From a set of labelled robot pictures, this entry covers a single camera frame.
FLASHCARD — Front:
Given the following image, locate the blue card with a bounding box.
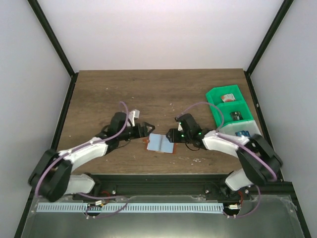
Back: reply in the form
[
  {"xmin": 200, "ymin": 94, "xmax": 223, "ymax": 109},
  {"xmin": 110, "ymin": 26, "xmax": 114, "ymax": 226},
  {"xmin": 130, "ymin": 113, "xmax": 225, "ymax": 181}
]
[
  {"xmin": 243, "ymin": 130, "xmax": 250, "ymax": 137},
  {"xmin": 235, "ymin": 131, "xmax": 244, "ymax": 137}
]

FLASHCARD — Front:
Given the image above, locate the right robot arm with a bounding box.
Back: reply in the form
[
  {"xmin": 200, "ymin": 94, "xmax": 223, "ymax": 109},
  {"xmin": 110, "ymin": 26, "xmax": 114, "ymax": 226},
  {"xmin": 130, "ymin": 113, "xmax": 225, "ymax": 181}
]
[{"xmin": 166, "ymin": 114, "xmax": 283, "ymax": 198}]

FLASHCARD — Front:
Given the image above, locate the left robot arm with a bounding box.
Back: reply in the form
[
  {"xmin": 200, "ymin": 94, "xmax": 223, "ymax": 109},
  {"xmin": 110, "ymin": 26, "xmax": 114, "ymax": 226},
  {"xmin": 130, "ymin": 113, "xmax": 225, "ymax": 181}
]
[{"xmin": 28, "ymin": 110, "xmax": 155, "ymax": 202}]

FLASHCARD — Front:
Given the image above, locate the black card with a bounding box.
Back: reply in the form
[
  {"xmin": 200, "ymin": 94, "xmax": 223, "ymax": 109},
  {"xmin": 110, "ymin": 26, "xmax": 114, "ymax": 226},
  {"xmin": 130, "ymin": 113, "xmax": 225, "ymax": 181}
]
[{"xmin": 230, "ymin": 111, "xmax": 243, "ymax": 121}]

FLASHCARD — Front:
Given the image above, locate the red white card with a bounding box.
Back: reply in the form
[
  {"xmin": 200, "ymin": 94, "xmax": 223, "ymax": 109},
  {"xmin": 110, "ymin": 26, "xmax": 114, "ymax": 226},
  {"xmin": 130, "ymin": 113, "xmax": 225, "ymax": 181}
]
[{"xmin": 221, "ymin": 93, "xmax": 236, "ymax": 103}]

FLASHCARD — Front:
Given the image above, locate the green bin middle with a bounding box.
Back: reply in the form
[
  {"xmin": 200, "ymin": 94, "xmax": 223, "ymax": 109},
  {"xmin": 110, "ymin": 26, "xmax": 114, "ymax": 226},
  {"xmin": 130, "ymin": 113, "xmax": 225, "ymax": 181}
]
[{"xmin": 211, "ymin": 101, "xmax": 254, "ymax": 127}]

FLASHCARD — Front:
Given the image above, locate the green bin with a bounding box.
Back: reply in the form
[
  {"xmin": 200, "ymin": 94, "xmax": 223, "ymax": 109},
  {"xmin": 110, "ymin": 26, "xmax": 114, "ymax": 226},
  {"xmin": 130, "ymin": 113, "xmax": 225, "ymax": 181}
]
[
  {"xmin": 211, "ymin": 101, "xmax": 254, "ymax": 127},
  {"xmin": 206, "ymin": 85, "xmax": 245, "ymax": 106}
]

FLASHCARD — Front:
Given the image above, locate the green bin far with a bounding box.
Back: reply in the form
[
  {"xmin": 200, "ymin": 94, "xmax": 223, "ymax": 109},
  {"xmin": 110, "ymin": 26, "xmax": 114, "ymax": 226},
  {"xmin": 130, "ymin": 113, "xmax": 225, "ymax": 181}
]
[{"xmin": 206, "ymin": 85, "xmax": 245, "ymax": 106}]

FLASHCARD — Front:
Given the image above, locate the white bin near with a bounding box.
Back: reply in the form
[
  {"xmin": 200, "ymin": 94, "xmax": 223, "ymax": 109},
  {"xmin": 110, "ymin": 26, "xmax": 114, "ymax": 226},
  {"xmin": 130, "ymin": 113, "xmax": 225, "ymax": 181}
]
[{"xmin": 216, "ymin": 120, "xmax": 262, "ymax": 144}]

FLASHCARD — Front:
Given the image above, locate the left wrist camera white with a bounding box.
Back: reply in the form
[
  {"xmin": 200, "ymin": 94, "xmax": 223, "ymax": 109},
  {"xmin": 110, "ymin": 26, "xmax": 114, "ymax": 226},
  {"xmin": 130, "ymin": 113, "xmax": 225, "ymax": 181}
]
[{"xmin": 127, "ymin": 109, "xmax": 140, "ymax": 127}]

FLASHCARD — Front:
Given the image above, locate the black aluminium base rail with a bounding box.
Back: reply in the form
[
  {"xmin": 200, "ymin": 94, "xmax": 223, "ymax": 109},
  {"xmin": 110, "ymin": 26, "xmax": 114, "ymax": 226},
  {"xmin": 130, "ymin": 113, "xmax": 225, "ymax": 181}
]
[{"xmin": 31, "ymin": 173, "xmax": 294, "ymax": 199}]

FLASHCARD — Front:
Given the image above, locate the white slotted cable duct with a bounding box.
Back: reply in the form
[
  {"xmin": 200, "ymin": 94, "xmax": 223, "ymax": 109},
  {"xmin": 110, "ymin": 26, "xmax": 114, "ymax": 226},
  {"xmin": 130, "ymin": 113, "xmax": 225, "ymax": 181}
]
[{"xmin": 36, "ymin": 202, "xmax": 224, "ymax": 214}]

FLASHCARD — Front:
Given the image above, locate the left black frame post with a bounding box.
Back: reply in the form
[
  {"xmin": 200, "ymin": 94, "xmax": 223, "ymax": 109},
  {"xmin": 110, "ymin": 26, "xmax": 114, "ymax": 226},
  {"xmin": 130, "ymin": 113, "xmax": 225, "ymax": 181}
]
[{"xmin": 27, "ymin": 0, "xmax": 76, "ymax": 77}]

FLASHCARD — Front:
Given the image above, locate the black frame post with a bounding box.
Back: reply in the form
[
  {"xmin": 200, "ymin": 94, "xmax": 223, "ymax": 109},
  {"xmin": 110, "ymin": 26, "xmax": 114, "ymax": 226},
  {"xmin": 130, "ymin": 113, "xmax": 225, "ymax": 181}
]
[
  {"xmin": 244, "ymin": 0, "xmax": 294, "ymax": 75},
  {"xmin": 27, "ymin": 0, "xmax": 76, "ymax": 77}
]

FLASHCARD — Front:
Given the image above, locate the right black frame post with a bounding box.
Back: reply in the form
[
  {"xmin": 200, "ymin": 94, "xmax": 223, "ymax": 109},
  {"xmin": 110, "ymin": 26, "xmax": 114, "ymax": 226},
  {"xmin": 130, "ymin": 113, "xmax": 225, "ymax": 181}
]
[{"xmin": 244, "ymin": 0, "xmax": 294, "ymax": 75}]

